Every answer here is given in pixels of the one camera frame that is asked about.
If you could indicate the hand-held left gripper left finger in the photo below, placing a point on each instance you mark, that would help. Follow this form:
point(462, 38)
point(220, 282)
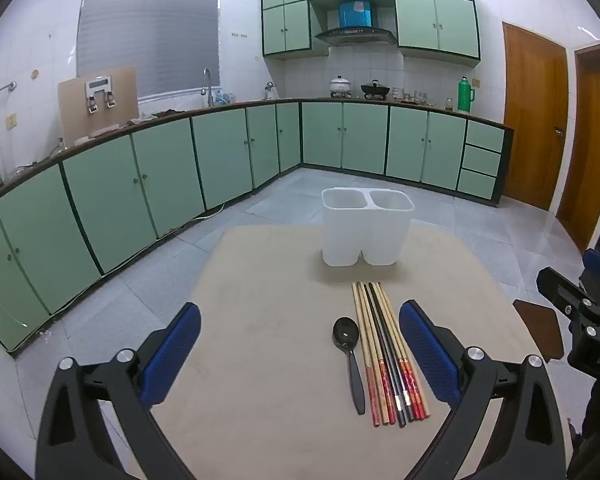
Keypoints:
point(172, 355)

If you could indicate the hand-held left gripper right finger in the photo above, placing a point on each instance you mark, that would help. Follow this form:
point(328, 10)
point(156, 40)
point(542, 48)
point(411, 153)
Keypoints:
point(427, 355)

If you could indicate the black chopstick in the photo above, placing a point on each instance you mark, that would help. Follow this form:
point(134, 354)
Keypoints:
point(389, 350)

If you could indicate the black plastic spoon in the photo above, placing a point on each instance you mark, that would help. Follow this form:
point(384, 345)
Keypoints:
point(347, 340)

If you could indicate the white plastic utensil holder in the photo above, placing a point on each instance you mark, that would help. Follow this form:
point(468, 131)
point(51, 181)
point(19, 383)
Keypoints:
point(365, 225)

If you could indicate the brown stool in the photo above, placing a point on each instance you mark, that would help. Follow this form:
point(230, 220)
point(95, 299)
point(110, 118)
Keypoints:
point(537, 327)

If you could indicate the wooden door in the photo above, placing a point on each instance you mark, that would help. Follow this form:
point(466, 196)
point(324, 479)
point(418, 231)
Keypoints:
point(532, 120)
point(592, 145)

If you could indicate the green drawer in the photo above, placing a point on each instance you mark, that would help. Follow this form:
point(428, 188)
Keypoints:
point(476, 184)
point(481, 160)
point(485, 135)

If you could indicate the green base cabinets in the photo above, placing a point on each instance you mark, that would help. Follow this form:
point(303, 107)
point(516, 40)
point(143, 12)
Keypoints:
point(100, 195)

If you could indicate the green thermos flask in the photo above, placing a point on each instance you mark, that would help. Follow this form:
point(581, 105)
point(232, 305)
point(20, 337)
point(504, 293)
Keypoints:
point(464, 95)

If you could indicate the row of glass jars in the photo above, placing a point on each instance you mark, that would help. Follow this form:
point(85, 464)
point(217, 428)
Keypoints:
point(420, 96)

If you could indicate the black wok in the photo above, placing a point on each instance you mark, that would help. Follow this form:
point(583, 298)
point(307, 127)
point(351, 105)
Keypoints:
point(376, 91)

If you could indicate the steel sink faucet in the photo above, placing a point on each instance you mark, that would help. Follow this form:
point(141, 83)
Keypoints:
point(208, 85)

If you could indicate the steel kettle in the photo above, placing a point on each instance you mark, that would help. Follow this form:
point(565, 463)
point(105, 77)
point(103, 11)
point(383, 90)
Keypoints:
point(269, 91)

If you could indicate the white cooking pot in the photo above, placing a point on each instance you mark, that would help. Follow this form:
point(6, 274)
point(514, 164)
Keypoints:
point(340, 86)

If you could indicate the grey window blind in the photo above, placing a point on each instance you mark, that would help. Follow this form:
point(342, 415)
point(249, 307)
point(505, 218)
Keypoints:
point(145, 35)

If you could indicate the range hood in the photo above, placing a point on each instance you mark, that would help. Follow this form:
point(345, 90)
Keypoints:
point(355, 35)

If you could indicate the white wall-mount device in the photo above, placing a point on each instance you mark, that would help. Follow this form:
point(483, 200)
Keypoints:
point(100, 91)

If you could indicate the yellowed wall switch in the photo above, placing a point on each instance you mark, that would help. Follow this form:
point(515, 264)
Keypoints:
point(12, 121)

